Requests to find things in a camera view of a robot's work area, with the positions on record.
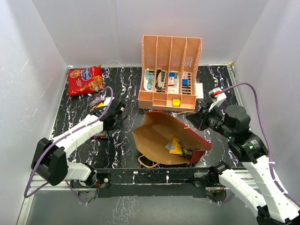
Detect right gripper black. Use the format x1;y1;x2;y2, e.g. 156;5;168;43
186;101;235;140

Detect purple brown candy packet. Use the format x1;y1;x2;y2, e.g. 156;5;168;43
89;96;105;111

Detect red paper bag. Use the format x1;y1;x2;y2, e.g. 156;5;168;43
132;111;211;165

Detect red cookie snack bag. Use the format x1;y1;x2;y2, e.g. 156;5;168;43
67;65;105;96

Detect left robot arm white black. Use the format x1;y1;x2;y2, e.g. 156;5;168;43
31;99;126;187

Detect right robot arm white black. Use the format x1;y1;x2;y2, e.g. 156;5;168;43
187;104;300;225

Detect yellow sticky notes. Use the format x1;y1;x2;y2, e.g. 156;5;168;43
172;98;180;107

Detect white box beside organizer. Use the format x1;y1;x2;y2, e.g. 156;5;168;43
195;83;204;102

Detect blue eraser block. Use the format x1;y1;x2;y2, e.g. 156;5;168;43
182;79;189;87

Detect white red card box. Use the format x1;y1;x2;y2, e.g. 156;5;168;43
168;72;179;88

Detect black stapler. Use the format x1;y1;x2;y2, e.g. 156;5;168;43
156;69;167;91

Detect blue tape dispenser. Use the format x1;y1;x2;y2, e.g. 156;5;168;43
143;68;155;91

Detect pink desk organizer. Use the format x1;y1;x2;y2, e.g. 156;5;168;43
138;35;202;112

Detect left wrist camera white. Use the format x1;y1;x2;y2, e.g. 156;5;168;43
100;97;114;110

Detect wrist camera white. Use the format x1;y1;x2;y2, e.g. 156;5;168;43
209;88;226;112
100;97;114;110

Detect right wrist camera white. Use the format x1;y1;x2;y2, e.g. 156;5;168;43
209;88;226;112

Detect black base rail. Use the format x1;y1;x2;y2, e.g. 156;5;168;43
71;167;232;202

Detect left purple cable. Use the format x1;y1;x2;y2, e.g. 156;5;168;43
23;86;115;199

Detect purple cable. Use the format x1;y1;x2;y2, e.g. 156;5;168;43
23;86;115;199
219;82;300;202

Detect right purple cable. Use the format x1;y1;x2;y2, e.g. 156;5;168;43
219;82;300;202

